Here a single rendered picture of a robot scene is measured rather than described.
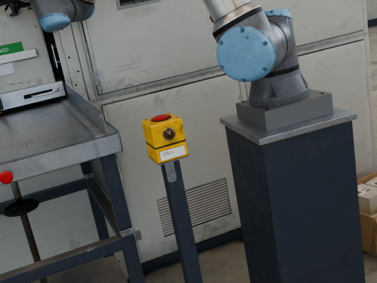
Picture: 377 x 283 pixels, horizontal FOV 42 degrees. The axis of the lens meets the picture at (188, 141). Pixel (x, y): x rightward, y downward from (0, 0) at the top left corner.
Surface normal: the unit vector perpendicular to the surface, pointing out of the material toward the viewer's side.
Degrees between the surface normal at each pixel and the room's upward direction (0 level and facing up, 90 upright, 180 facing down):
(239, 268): 0
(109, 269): 0
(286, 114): 90
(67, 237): 90
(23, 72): 90
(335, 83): 90
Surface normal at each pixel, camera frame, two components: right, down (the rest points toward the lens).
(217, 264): -0.18, -0.94
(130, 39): 0.36, 0.22
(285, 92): -0.01, -0.09
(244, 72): -0.36, 0.40
